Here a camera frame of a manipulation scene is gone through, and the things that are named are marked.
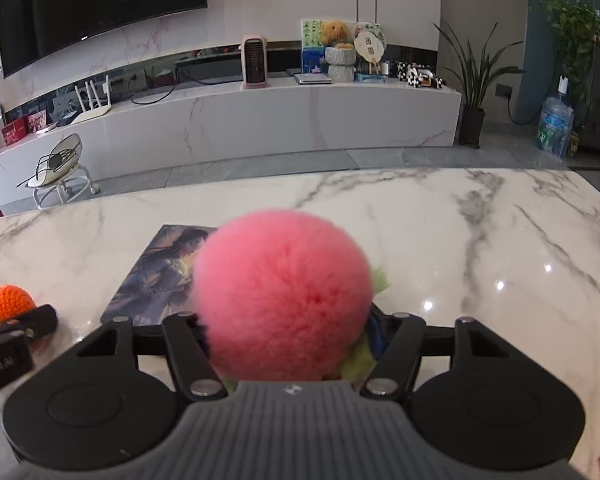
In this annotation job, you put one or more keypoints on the orange crocheted fruit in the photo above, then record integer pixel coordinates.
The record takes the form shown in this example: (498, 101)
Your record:
(10, 305)

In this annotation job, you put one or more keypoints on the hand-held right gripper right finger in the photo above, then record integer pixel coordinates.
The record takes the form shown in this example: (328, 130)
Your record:
(380, 332)

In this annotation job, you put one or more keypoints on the trailing pothos plant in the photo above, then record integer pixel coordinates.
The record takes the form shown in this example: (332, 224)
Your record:
(575, 30)

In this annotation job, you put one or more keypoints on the pink plush peach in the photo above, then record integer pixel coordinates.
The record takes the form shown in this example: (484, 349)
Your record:
(280, 290)

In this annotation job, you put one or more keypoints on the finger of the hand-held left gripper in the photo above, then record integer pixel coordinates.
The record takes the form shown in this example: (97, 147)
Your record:
(40, 317)

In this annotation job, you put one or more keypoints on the black wall television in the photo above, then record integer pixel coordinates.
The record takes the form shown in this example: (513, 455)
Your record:
(95, 5)

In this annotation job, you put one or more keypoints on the tall potted plant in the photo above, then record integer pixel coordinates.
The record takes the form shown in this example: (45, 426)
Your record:
(472, 127)

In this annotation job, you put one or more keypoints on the silver laptop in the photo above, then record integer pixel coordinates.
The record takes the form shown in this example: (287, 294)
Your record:
(312, 78)

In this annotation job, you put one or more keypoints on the white marble tv console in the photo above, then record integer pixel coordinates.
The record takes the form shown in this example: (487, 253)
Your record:
(280, 120)

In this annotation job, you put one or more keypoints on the pink space heater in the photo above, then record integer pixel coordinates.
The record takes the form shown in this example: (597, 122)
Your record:
(255, 62)

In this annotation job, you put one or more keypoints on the white wifi router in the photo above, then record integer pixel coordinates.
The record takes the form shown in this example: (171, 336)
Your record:
(92, 112)

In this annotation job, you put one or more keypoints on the black white toy car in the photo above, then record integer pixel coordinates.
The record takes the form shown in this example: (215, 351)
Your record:
(422, 77)

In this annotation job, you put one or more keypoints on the brown teddy bear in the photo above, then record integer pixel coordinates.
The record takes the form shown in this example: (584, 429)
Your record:
(334, 31)

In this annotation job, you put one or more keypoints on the red gift box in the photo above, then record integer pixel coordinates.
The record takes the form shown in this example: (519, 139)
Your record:
(14, 134)

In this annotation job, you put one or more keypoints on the red storage container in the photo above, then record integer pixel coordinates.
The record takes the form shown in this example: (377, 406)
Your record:
(160, 80)

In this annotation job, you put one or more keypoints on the pink photo card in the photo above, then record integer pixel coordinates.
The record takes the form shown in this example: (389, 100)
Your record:
(37, 122)

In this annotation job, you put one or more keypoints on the round paper fan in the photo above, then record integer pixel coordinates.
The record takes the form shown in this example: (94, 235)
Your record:
(371, 45)

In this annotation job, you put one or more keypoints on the blue water bottle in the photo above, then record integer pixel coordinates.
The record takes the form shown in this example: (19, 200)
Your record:
(555, 125)

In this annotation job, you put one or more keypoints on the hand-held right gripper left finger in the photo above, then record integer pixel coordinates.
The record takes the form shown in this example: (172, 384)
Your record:
(185, 345)

